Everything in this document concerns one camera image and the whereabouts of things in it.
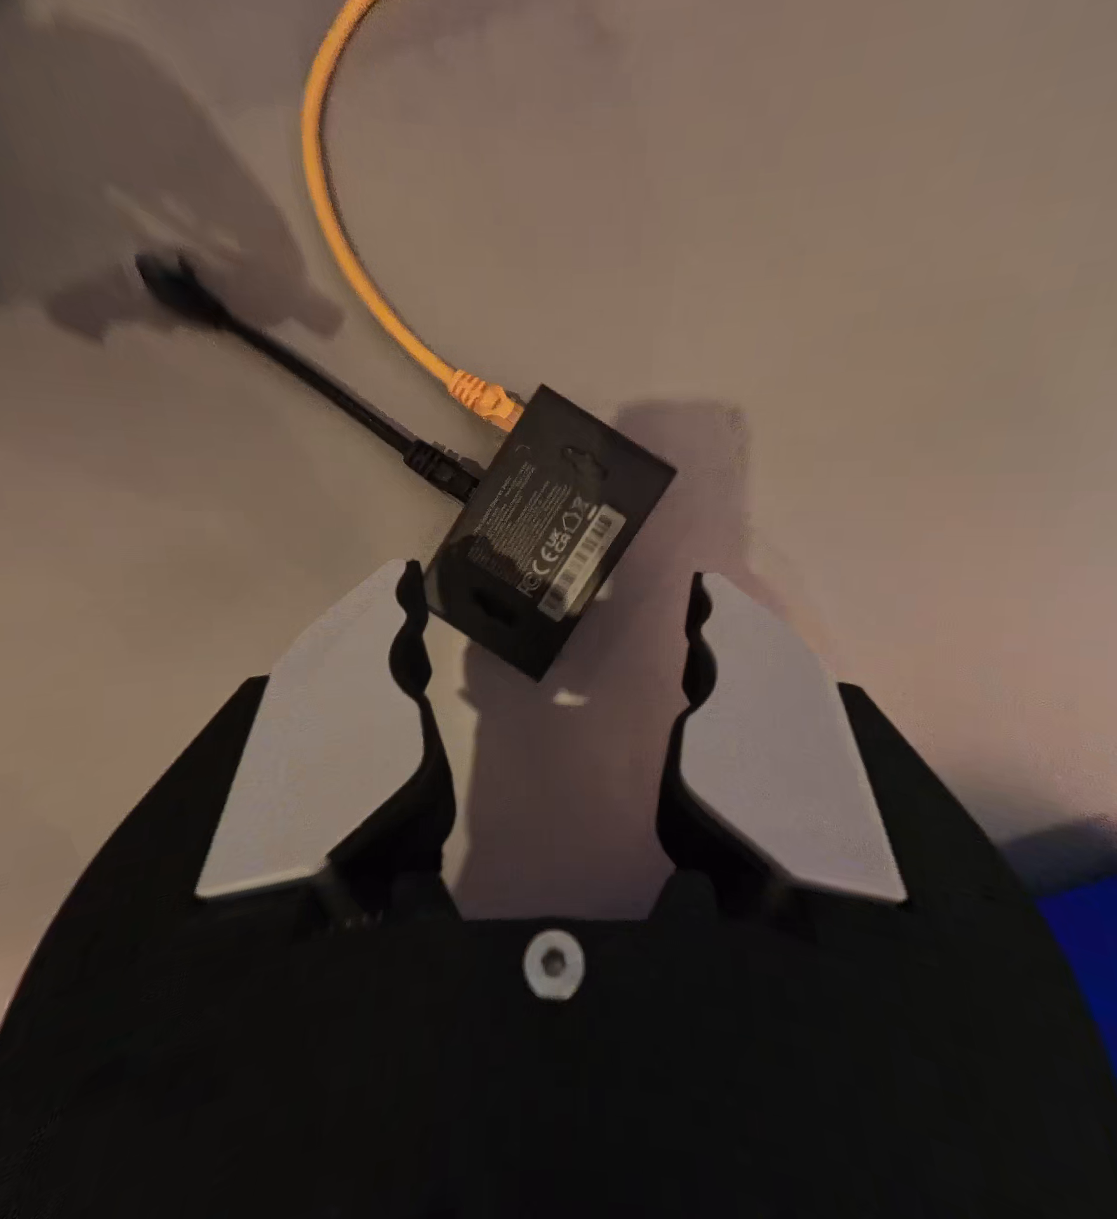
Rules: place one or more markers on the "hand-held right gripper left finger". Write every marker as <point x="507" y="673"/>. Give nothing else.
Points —
<point x="320" y="763"/>

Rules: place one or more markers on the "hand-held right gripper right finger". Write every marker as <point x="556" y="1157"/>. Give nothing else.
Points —
<point x="786" y="763"/>

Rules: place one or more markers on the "black network switch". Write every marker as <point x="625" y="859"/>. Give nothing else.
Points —
<point x="549" y="524"/>

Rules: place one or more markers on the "blue plastic bin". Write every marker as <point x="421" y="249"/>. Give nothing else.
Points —
<point x="1110" y="1029"/>

